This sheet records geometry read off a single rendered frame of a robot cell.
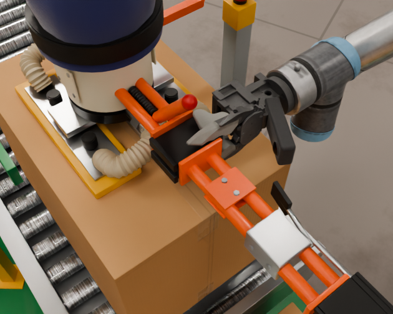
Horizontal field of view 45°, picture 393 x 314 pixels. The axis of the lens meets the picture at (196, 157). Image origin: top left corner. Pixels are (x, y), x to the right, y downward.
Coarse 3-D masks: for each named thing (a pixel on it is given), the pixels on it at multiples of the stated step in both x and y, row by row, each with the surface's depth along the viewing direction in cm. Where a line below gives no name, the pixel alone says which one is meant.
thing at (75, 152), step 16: (32, 96) 99; (48, 96) 95; (64, 96) 99; (32, 112) 97; (48, 128) 94; (96, 128) 94; (64, 144) 92; (80, 144) 91; (96, 144) 90; (112, 144) 91; (80, 160) 89; (80, 176) 88; (96, 176) 87; (128, 176) 88; (96, 192) 86
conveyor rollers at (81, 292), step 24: (0, 0) 206; (24, 0) 211; (0, 24) 202; (24, 24) 199; (0, 48) 189; (24, 48) 188; (0, 168) 155; (0, 192) 150; (48, 216) 144; (48, 240) 139; (72, 264) 135; (72, 288) 131; (96, 288) 132; (240, 288) 130; (96, 312) 127; (216, 312) 127
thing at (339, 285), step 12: (348, 276) 62; (336, 288) 61; (348, 288) 61; (360, 288) 61; (324, 300) 60; (336, 300) 60; (348, 300) 60; (360, 300) 60; (372, 300) 60; (312, 312) 61; (324, 312) 59; (336, 312) 59; (348, 312) 59; (360, 312) 59; (372, 312) 59; (384, 312) 59
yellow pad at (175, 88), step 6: (174, 78) 103; (174, 84) 101; (180, 84) 102; (162, 90) 100; (168, 90) 96; (174, 90) 96; (180, 90) 100; (186, 90) 101; (162, 96) 99; (168, 96) 96; (174, 96) 96; (180, 96) 99; (168, 102) 97
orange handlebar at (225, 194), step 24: (192, 0) 99; (120, 96) 83; (144, 120) 80; (168, 120) 81; (192, 168) 74; (216, 168) 75; (216, 192) 71; (240, 192) 71; (240, 216) 69; (264, 216) 70; (288, 264) 65; (312, 264) 65; (312, 288) 63
